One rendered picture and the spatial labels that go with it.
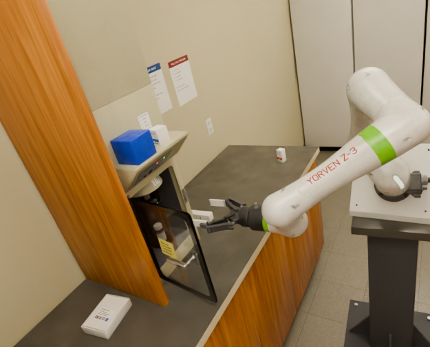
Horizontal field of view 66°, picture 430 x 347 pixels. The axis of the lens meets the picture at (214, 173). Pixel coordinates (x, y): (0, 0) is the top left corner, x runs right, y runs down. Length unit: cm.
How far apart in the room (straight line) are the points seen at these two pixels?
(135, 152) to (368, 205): 104
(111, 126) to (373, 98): 83
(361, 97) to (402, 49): 278
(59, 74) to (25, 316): 103
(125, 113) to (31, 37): 38
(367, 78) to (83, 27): 87
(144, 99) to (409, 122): 88
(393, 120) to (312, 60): 303
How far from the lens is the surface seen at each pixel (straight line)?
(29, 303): 166
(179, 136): 129
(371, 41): 386
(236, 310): 152
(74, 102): 103
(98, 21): 123
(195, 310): 135
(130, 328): 140
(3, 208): 150
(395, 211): 162
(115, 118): 121
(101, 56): 121
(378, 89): 107
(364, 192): 164
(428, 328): 245
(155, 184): 138
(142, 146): 114
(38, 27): 103
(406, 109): 104
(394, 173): 139
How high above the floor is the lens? 192
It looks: 26 degrees down
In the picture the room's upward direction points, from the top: 15 degrees counter-clockwise
